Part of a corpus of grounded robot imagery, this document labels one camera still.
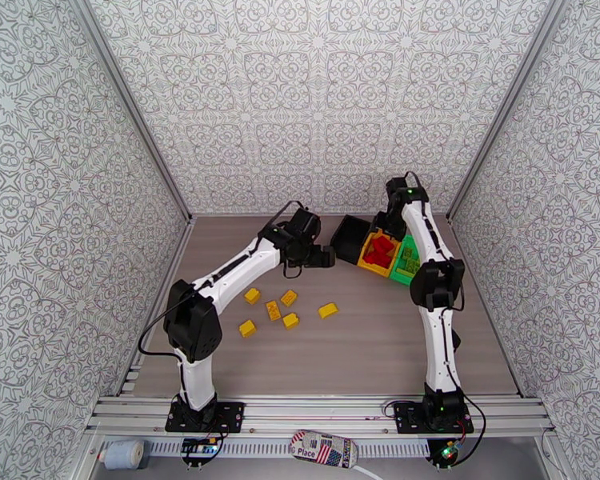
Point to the small circuit board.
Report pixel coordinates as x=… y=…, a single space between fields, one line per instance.
x=197 y=447

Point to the red lego brick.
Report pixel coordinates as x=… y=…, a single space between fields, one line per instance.
x=374 y=257
x=391 y=247
x=378 y=242
x=386 y=261

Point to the yellow lego brick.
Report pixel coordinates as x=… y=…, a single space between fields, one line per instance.
x=328 y=310
x=247 y=328
x=289 y=297
x=252 y=295
x=291 y=320
x=273 y=310

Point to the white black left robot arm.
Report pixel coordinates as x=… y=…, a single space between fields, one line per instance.
x=230 y=281

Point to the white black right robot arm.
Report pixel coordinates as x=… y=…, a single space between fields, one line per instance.
x=440 y=353

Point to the circuit board with green light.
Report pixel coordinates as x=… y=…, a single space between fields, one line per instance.
x=450 y=452

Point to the white paper roll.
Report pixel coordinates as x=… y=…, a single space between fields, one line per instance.
x=125 y=453

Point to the yellow plastic bin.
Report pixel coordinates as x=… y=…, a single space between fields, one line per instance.
x=367 y=266

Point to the black plastic bin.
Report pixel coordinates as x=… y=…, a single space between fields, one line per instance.
x=350 y=241

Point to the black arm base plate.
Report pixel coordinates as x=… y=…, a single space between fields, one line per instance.
x=410 y=418
x=230 y=416

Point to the aluminium frame post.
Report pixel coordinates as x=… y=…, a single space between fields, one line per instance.
x=127 y=93
x=508 y=93

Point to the green plastic bin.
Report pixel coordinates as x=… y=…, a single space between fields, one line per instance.
x=400 y=279

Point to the aluminium frame rail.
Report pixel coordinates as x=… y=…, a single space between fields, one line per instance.
x=320 y=413

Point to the flag print pencil case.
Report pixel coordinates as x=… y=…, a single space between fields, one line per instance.
x=325 y=448

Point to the long green lego brick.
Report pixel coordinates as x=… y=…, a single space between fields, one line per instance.
x=407 y=253

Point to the aluminium side rail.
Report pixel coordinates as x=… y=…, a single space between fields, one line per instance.
x=130 y=381

